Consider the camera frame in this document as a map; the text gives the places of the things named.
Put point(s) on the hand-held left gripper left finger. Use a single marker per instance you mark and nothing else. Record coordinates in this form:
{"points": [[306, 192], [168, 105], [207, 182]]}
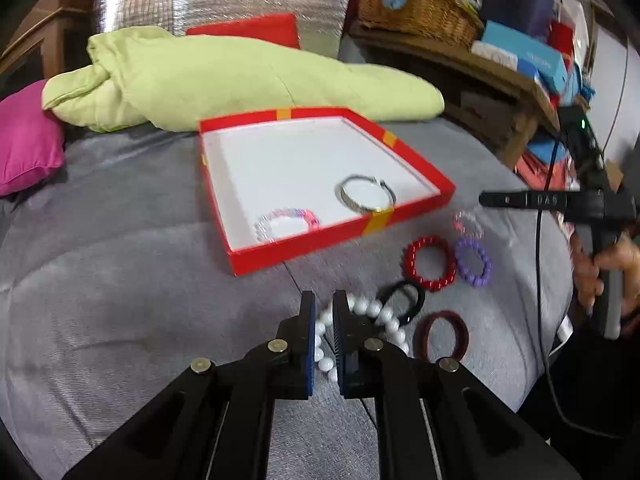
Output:
{"points": [[310, 350]]}

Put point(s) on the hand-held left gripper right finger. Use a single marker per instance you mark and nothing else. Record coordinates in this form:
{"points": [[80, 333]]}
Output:
{"points": [[339, 350]]}

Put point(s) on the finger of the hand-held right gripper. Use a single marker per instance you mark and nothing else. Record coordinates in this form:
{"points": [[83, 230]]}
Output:
{"points": [[520, 200]]}

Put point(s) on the silver metal bangle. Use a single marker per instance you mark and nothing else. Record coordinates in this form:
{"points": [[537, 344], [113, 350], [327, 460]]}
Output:
{"points": [[345, 197]]}

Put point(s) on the red cardboard box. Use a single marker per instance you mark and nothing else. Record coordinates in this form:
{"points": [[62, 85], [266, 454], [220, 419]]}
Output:
{"points": [[300, 170]]}

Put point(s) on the person's right hand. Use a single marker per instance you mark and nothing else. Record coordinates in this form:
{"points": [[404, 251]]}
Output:
{"points": [[585, 275]]}

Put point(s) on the wooden shelf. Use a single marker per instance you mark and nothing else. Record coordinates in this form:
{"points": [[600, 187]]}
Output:
{"points": [[480, 80]]}

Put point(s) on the blue cardboard box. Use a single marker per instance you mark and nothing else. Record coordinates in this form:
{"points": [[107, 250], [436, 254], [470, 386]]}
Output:
{"points": [[530, 55]]}

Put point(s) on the dark navy bag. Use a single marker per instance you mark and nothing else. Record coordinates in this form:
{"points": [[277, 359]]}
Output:
{"points": [[515, 0]]}

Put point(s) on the wicker basket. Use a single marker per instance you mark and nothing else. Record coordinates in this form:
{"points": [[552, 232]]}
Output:
{"points": [[420, 7]]}

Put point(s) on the light green blanket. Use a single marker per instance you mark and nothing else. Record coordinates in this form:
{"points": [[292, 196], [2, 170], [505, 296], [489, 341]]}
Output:
{"points": [[225, 80]]}

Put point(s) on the red cushion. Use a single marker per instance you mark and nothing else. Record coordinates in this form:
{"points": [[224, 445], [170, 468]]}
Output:
{"points": [[260, 30]]}

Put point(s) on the magenta pillow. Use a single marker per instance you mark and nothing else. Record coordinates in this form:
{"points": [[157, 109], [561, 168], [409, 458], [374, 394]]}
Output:
{"points": [[27, 135]]}

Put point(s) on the wooden bed frame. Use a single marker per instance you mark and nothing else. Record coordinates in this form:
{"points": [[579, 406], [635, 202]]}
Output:
{"points": [[45, 25]]}

